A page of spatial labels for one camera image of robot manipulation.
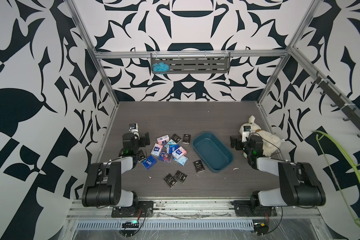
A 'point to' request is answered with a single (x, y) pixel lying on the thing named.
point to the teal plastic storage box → (215, 156)
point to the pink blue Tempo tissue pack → (156, 149)
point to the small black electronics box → (134, 224)
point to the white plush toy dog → (271, 143)
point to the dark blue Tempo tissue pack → (149, 162)
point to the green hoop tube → (337, 188)
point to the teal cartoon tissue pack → (171, 142)
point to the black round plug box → (260, 228)
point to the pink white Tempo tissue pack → (179, 152)
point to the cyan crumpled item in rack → (160, 68)
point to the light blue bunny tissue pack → (181, 160)
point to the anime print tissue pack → (165, 157)
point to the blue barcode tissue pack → (172, 147)
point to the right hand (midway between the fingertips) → (237, 134)
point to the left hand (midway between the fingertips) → (137, 131)
